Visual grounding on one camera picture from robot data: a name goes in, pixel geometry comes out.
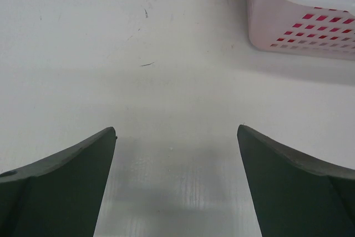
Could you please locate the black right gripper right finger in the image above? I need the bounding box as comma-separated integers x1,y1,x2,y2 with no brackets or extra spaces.
237,125,354,236

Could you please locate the white plastic laundry basket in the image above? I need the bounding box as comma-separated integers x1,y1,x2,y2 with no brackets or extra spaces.
247,0,354,60

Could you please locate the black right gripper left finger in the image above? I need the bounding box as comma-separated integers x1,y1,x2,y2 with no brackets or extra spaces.
1,127,116,236

